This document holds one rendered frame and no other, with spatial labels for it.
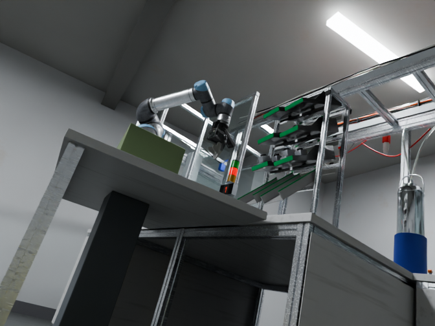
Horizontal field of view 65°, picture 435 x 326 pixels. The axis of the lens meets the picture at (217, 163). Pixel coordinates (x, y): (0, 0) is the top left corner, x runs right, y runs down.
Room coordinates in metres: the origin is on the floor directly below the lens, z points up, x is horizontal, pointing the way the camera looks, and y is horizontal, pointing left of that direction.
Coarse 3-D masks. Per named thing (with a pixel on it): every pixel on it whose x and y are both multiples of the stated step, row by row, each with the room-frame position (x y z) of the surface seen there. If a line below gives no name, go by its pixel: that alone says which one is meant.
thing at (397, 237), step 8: (400, 240) 1.73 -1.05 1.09; (408, 240) 1.69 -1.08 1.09; (416, 240) 1.68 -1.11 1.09; (424, 240) 1.68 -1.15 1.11; (400, 248) 1.73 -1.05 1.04; (408, 248) 1.69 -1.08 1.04; (416, 248) 1.68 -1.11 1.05; (424, 248) 1.68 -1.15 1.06; (400, 256) 1.72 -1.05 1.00; (408, 256) 1.69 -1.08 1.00; (416, 256) 1.68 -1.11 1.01; (424, 256) 1.68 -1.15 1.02; (400, 264) 1.72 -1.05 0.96; (408, 264) 1.69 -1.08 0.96; (416, 264) 1.68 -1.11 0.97; (424, 264) 1.68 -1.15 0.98; (416, 272) 1.68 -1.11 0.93; (424, 272) 1.68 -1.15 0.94
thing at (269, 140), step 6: (294, 126) 1.52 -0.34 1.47; (264, 138) 1.54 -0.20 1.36; (270, 138) 1.50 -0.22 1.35; (276, 138) 1.51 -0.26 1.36; (282, 138) 1.52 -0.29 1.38; (288, 138) 1.53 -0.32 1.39; (258, 144) 1.59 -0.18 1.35; (264, 144) 1.60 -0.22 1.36; (270, 144) 1.61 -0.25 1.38; (276, 144) 1.63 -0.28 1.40; (294, 144) 1.67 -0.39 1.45
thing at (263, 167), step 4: (260, 164) 1.52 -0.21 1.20; (264, 164) 1.49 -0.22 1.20; (268, 164) 1.47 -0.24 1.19; (272, 164) 1.48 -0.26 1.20; (252, 168) 1.58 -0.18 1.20; (256, 168) 1.55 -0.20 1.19; (260, 168) 1.53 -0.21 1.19; (264, 168) 1.53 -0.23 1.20; (268, 168) 1.55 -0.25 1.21; (272, 168) 1.56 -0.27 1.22; (276, 168) 1.57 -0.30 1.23; (284, 168) 1.60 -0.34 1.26
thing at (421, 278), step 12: (420, 276) 1.42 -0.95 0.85; (432, 276) 1.38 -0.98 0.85; (420, 288) 1.42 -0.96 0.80; (432, 288) 1.40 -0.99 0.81; (420, 300) 1.42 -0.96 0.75; (432, 300) 1.38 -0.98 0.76; (420, 312) 1.42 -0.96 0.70; (432, 312) 1.38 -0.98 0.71; (420, 324) 1.42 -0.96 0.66; (432, 324) 1.38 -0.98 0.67
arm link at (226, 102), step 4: (224, 100) 1.60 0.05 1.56; (228, 100) 1.59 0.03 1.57; (232, 100) 1.60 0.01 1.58; (220, 104) 1.62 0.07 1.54; (224, 104) 1.60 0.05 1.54; (228, 104) 1.59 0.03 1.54; (232, 104) 1.60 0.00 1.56; (216, 108) 1.63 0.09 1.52; (220, 108) 1.61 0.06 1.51; (224, 108) 1.60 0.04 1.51; (228, 108) 1.59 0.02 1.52; (232, 108) 1.61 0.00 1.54; (216, 112) 1.64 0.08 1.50; (220, 112) 1.61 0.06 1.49; (224, 112) 1.59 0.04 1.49; (228, 112) 1.60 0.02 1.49
